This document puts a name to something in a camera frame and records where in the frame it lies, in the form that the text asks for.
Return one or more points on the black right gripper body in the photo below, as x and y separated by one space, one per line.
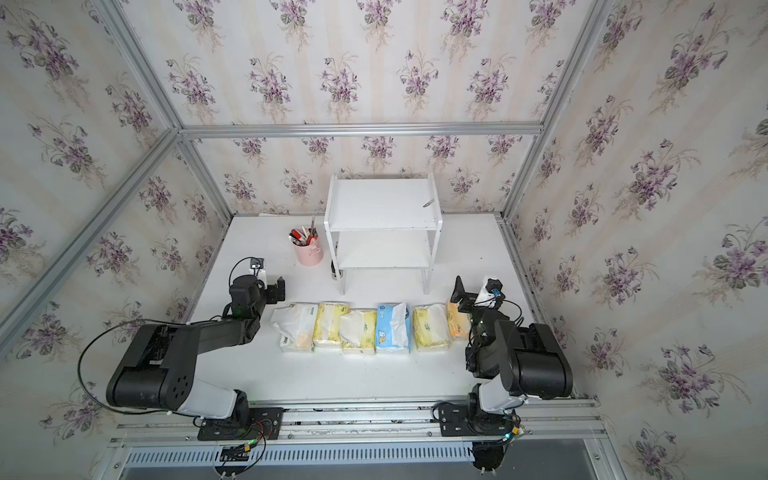
468 304

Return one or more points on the white two-tier shelf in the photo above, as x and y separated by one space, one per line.
386 223

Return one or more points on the pens in cup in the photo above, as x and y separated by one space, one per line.
305 236

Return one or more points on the blue tissue pack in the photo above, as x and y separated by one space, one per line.
393 328

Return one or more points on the white tissue pack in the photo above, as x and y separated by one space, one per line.
295 324

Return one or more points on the pink pen cup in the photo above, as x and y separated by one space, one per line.
309 255

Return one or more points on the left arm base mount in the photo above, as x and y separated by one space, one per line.
245 423

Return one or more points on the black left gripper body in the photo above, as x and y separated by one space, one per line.
260 302

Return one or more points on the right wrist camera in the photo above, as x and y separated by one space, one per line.
494 285

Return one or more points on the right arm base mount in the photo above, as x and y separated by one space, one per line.
470 419

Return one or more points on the yellow tissue pack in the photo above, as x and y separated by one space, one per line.
326 333
357 329
430 328

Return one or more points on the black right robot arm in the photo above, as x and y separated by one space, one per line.
513 362

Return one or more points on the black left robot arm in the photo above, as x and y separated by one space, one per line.
157 371

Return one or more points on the orange tissue pack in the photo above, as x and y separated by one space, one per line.
459 323

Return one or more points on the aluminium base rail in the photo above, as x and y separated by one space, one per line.
373 433

